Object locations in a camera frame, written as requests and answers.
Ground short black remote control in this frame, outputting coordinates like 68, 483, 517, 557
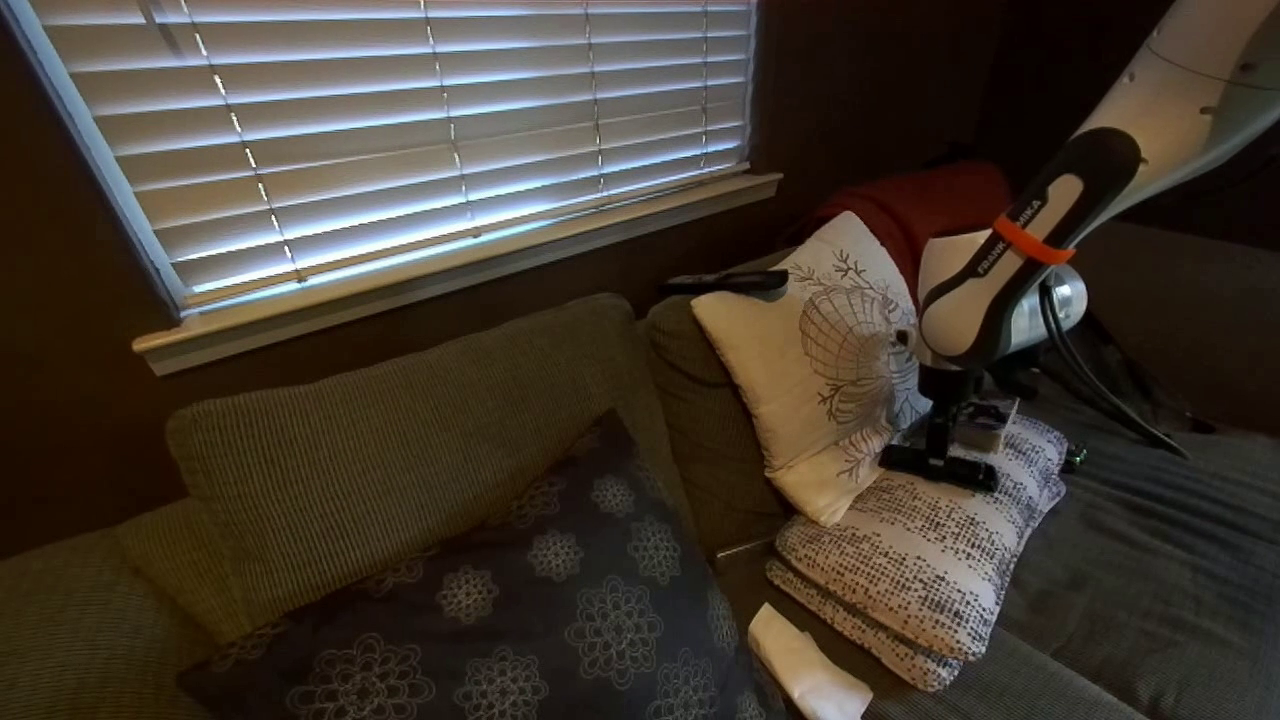
882, 442, 1001, 493

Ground white pillow with tree print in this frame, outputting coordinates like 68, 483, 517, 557
694, 211, 928, 522

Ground wooden window sill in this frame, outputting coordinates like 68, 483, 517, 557
133, 170, 781, 375

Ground black cables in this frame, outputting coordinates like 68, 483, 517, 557
1035, 277, 1193, 464

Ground folded patterned white blanket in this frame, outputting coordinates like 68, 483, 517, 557
764, 416, 1070, 691

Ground white paper tissue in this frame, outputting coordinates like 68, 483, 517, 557
750, 602, 873, 720

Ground white window blinds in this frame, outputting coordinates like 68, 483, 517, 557
5, 0, 758, 314

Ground long black remote control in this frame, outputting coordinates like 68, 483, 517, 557
663, 269, 788, 296

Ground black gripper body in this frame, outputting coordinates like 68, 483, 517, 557
915, 364, 1019, 456

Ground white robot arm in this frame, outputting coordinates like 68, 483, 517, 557
915, 0, 1280, 464

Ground grey sofa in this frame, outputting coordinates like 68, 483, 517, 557
0, 211, 1280, 720

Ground dark pillow with snowflake pattern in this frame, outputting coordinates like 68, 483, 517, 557
182, 416, 786, 720

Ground red blanket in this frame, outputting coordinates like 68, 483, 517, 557
818, 160, 1013, 281

